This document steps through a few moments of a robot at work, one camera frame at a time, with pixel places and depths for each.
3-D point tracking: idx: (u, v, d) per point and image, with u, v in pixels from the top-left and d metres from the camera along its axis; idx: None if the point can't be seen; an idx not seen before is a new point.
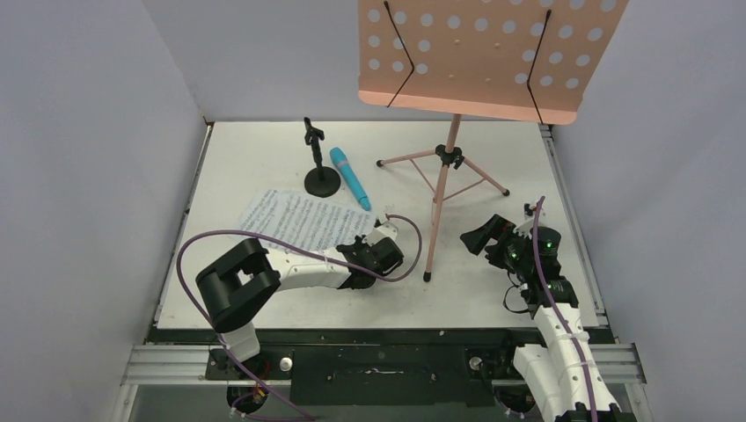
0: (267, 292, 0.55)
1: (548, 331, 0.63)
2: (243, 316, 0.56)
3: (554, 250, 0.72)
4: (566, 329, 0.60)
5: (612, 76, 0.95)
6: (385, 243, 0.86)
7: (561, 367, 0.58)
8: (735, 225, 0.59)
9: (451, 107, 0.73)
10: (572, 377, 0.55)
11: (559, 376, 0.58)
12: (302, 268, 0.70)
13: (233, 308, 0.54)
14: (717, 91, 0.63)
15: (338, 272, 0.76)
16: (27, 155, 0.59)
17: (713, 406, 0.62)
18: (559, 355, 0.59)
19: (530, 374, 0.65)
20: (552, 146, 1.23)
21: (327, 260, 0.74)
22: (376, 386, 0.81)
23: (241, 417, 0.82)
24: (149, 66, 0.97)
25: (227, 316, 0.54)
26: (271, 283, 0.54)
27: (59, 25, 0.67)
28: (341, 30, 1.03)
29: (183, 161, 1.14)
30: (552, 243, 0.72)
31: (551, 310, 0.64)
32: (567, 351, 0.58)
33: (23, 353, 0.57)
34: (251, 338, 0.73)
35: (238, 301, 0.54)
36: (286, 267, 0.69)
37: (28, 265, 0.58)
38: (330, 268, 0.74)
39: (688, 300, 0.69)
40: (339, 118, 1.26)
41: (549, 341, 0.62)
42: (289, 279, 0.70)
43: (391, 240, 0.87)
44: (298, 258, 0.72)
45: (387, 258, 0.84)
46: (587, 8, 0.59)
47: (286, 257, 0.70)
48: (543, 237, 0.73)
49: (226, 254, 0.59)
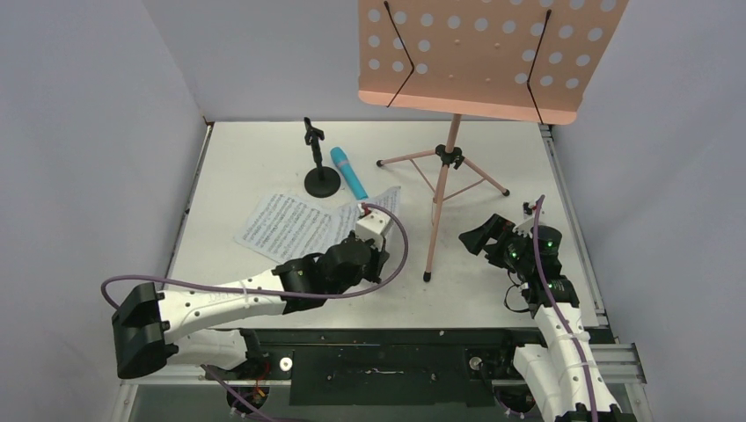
0: (153, 349, 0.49)
1: (548, 331, 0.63)
2: (143, 367, 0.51)
3: (554, 249, 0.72)
4: (566, 329, 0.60)
5: (612, 76, 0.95)
6: (337, 253, 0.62)
7: (561, 367, 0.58)
8: (735, 225, 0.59)
9: (451, 108, 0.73)
10: (573, 377, 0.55)
11: (559, 376, 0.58)
12: (207, 311, 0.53)
13: (124, 365, 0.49)
14: (717, 91, 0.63)
15: (265, 305, 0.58)
16: (28, 154, 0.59)
17: (713, 407, 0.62)
18: (560, 356, 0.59)
19: (530, 374, 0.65)
20: (552, 146, 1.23)
21: (246, 292, 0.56)
22: (376, 386, 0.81)
23: (241, 417, 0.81)
24: (148, 67, 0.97)
25: (122, 370, 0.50)
26: (155, 341, 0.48)
27: (59, 25, 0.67)
28: (340, 31, 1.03)
29: (184, 161, 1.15)
30: (553, 243, 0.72)
31: (554, 311, 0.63)
32: (567, 351, 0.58)
33: (24, 353, 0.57)
34: (222, 352, 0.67)
35: (127, 358, 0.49)
36: (183, 314, 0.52)
37: (30, 265, 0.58)
38: (249, 302, 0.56)
39: (688, 300, 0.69)
40: (339, 119, 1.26)
41: (549, 340, 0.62)
42: (192, 325, 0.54)
43: (347, 246, 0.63)
44: (204, 297, 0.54)
45: (341, 269, 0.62)
46: (587, 8, 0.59)
47: (186, 298, 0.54)
48: (543, 236, 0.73)
49: (125, 300, 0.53)
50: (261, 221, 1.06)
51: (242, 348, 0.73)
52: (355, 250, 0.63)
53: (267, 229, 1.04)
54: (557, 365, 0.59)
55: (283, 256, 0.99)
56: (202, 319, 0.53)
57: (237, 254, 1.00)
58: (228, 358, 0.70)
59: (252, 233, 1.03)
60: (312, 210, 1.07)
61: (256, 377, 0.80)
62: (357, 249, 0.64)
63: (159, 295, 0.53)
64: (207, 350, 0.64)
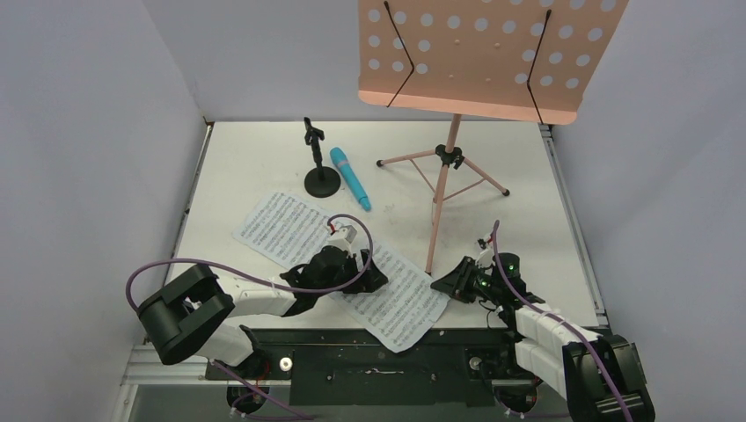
0: (220, 316, 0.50)
1: (529, 323, 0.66)
2: (194, 342, 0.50)
3: (517, 271, 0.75)
4: (537, 309, 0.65)
5: (612, 76, 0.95)
6: (320, 260, 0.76)
7: (550, 338, 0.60)
8: (736, 226, 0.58)
9: (452, 108, 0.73)
10: (557, 332, 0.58)
11: (553, 347, 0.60)
12: (253, 294, 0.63)
13: (186, 336, 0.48)
14: (718, 90, 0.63)
15: (282, 300, 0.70)
16: (26, 155, 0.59)
17: (713, 406, 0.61)
18: (545, 332, 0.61)
19: (535, 361, 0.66)
20: (552, 146, 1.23)
21: (274, 286, 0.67)
22: (376, 386, 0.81)
23: (241, 417, 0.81)
24: (149, 67, 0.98)
25: (179, 343, 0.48)
26: (226, 307, 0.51)
27: (60, 27, 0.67)
28: (340, 30, 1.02)
29: (183, 162, 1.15)
30: (515, 265, 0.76)
31: (528, 308, 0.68)
32: (545, 321, 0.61)
33: (25, 351, 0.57)
34: (233, 343, 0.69)
35: (191, 328, 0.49)
36: (237, 292, 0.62)
37: (30, 264, 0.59)
38: (278, 294, 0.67)
39: (687, 299, 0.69)
40: (338, 119, 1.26)
41: (532, 329, 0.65)
42: (237, 306, 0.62)
43: (332, 248, 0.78)
44: (247, 286, 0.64)
45: (325, 271, 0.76)
46: (587, 7, 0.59)
47: (237, 281, 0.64)
48: (505, 261, 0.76)
49: (171, 280, 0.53)
50: (262, 223, 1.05)
51: (247, 341, 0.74)
52: (334, 255, 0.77)
53: (266, 229, 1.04)
54: (549, 342, 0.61)
55: (281, 256, 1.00)
56: (247, 300, 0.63)
57: (237, 253, 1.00)
58: (237, 350, 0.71)
59: (252, 235, 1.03)
60: (311, 211, 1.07)
61: (256, 377, 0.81)
62: (336, 254, 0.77)
63: (214, 275, 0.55)
64: (223, 338, 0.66)
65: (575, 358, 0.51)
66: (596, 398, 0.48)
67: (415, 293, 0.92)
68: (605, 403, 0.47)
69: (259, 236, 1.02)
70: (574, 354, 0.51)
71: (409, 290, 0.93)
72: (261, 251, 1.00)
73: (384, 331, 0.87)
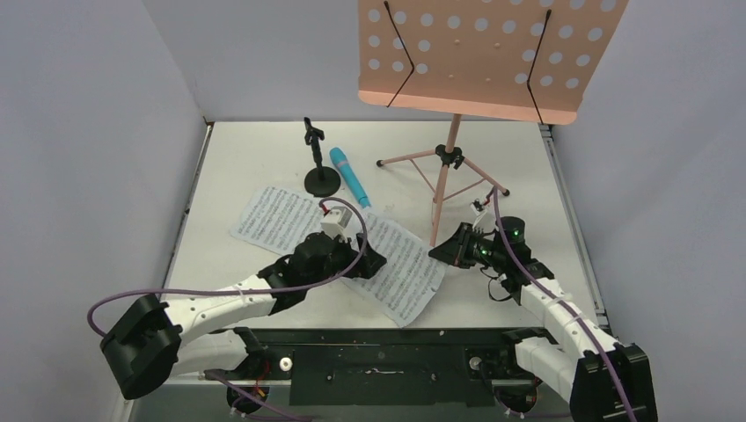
0: (166, 353, 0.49)
1: (537, 306, 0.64)
2: (153, 377, 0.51)
3: (522, 236, 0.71)
4: (551, 294, 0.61)
5: (612, 75, 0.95)
6: (304, 251, 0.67)
7: (560, 332, 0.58)
8: (736, 227, 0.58)
9: (452, 108, 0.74)
10: (571, 332, 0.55)
11: (564, 342, 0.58)
12: (212, 313, 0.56)
13: (141, 374, 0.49)
14: (718, 91, 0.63)
15: (259, 303, 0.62)
16: (26, 155, 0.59)
17: (713, 406, 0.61)
18: (556, 323, 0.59)
19: (537, 361, 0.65)
20: (552, 146, 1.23)
21: (243, 294, 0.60)
22: (376, 386, 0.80)
23: (241, 417, 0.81)
24: (148, 67, 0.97)
25: (134, 383, 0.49)
26: (171, 342, 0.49)
27: (60, 27, 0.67)
28: (340, 30, 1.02)
29: (183, 162, 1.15)
30: (520, 230, 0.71)
31: (535, 286, 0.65)
32: (559, 314, 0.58)
33: (25, 352, 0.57)
34: (223, 352, 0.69)
35: (142, 367, 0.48)
36: (191, 316, 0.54)
37: (30, 264, 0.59)
38: (248, 301, 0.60)
39: (687, 300, 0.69)
40: (339, 119, 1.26)
41: (542, 315, 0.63)
42: (199, 328, 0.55)
43: (319, 235, 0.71)
44: (206, 301, 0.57)
45: (311, 260, 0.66)
46: (588, 7, 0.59)
47: (190, 303, 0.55)
48: (508, 227, 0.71)
49: (124, 316, 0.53)
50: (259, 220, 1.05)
51: (241, 345, 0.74)
52: (320, 244, 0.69)
53: (264, 223, 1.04)
54: (558, 333, 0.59)
55: (281, 249, 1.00)
56: (208, 320, 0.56)
57: (237, 253, 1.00)
58: (231, 356, 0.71)
59: (250, 231, 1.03)
60: (305, 201, 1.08)
61: (256, 377, 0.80)
62: (322, 243, 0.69)
63: (164, 305, 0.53)
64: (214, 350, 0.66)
65: (592, 369, 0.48)
66: (605, 409, 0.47)
67: (416, 261, 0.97)
68: (613, 414, 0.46)
69: (259, 232, 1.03)
70: (591, 367, 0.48)
71: (410, 264, 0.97)
72: (263, 247, 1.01)
73: (390, 305, 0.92)
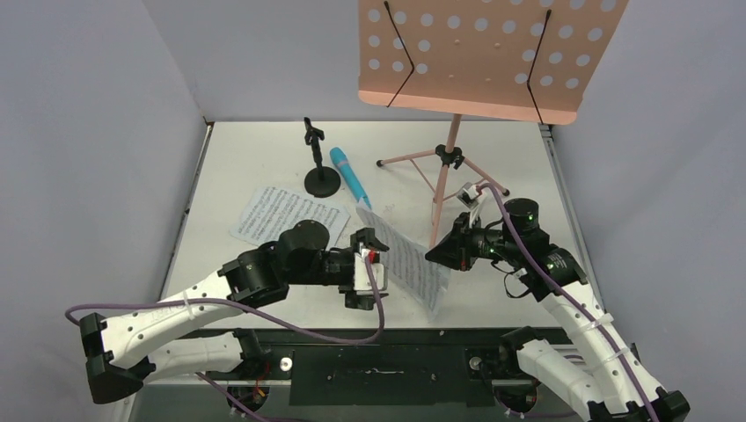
0: (103, 379, 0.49)
1: (566, 319, 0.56)
2: (116, 389, 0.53)
3: (535, 222, 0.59)
4: (588, 316, 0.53)
5: (612, 75, 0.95)
6: (288, 240, 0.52)
7: (593, 361, 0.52)
8: (735, 227, 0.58)
9: (452, 108, 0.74)
10: (611, 373, 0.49)
11: (594, 369, 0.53)
12: (150, 332, 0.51)
13: (97, 391, 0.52)
14: (718, 90, 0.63)
15: (215, 310, 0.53)
16: (27, 155, 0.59)
17: (713, 405, 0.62)
18: (589, 348, 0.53)
19: (540, 369, 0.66)
20: (552, 146, 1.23)
21: (186, 304, 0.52)
22: (376, 387, 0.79)
23: (241, 417, 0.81)
24: (148, 66, 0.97)
25: (100, 397, 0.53)
26: (99, 373, 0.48)
27: (58, 25, 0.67)
28: (339, 30, 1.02)
29: (183, 162, 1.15)
30: (534, 215, 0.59)
31: (563, 298, 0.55)
32: (596, 344, 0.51)
33: (25, 349, 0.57)
34: (216, 358, 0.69)
35: (94, 389, 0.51)
36: (126, 338, 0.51)
37: (31, 261, 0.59)
38: (192, 314, 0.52)
39: (687, 299, 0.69)
40: (339, 119, 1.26)
41: (569, 328, 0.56)
42: (144, 345, 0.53)
43: (318, 225, 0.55)
44: (148, 317, 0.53)
45: (292, 258, 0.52)
46: (587, 7, 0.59)
47: (129, 322, 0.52)
48: (521, 213, 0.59)
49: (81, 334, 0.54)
50: (260, 221, 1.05)
51: (237, 350, 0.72)
52: (311, 235, 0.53)
53: (264, 222, 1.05)
54: (587, 355, 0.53)
55: None
56: (149, 339, 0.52)
57: (238, 252, 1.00)
58: (224, 362, 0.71)
59: (250, 230, 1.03)
60: (305, 201, 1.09)
61: (256, 377, 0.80)
62: (314, 234, 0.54)
63: (102, 326, 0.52)
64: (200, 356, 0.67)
65: None
66: None
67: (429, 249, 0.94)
68: None
69: (259, 232, 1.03)
70: None
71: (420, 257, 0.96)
72: None
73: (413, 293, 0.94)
